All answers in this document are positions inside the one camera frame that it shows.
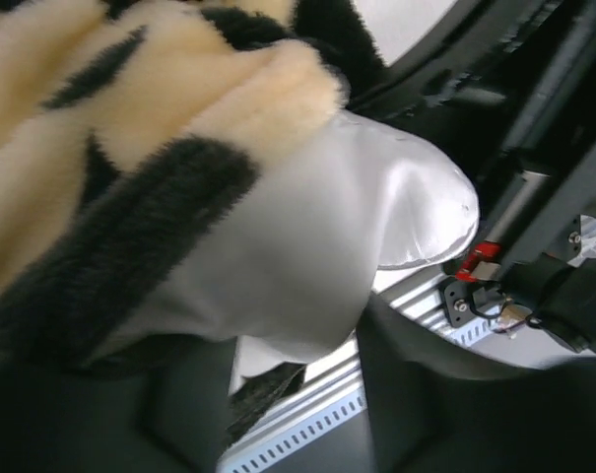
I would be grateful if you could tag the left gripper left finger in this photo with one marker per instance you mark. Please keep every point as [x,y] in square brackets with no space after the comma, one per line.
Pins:
[169,419]

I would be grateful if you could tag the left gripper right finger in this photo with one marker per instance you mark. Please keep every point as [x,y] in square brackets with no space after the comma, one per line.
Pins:
[434,406]

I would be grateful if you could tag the white pillow insert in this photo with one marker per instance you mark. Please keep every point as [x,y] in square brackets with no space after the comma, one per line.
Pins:
[288,271]

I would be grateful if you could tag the black beige patterned pillowcase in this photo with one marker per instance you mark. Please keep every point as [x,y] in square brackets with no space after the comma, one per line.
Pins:
[129,129]

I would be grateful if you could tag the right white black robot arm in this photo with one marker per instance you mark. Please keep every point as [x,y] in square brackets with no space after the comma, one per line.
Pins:
[507,89]

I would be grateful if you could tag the aluminium mounting rail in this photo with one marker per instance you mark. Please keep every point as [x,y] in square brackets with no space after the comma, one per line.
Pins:
[330,407]

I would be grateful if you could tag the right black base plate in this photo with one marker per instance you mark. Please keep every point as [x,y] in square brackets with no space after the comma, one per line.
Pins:
[464,301]

